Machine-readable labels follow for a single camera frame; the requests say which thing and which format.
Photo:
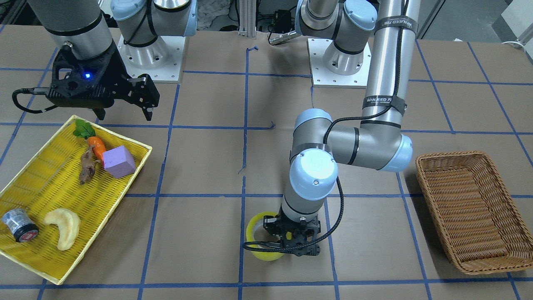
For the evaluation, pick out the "yellow clear tape roll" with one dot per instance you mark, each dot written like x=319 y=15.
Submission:
x=253 y=225

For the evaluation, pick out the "aluminium frame post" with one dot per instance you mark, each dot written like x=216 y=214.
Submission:
x=247 y=18

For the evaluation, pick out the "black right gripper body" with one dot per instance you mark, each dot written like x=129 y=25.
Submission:
x=118 y=68

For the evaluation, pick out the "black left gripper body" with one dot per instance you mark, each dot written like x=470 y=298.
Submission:
x=273 y=228

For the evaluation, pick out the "small black capped bottle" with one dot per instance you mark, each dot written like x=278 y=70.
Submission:
x=20 y=225

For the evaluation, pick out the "orange toy carrot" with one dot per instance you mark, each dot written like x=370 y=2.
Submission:
x=84 y=129

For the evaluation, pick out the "pale banana slice toy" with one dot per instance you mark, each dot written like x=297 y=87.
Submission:
x=67 y=222

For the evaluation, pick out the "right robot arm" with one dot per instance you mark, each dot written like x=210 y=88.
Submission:
x=83 y=23

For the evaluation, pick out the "purple foam cube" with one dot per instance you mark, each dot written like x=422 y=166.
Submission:
x=119 y=162

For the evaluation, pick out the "yellow woven tray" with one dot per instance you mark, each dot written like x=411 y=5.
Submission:
x=49 y=181

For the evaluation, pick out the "brown wicker basket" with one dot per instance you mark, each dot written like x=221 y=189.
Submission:
x=476 y=219

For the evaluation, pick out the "brown toy animal figure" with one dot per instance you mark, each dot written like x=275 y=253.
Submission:
x=88 y=166

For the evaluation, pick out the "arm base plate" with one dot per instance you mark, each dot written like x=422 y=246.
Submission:
x=339 y=66
x=162 y=60

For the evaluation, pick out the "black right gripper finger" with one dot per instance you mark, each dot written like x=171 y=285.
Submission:
x=100 y=113
x=148 y=113

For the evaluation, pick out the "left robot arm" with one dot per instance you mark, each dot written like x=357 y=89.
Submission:
x=313 y=202

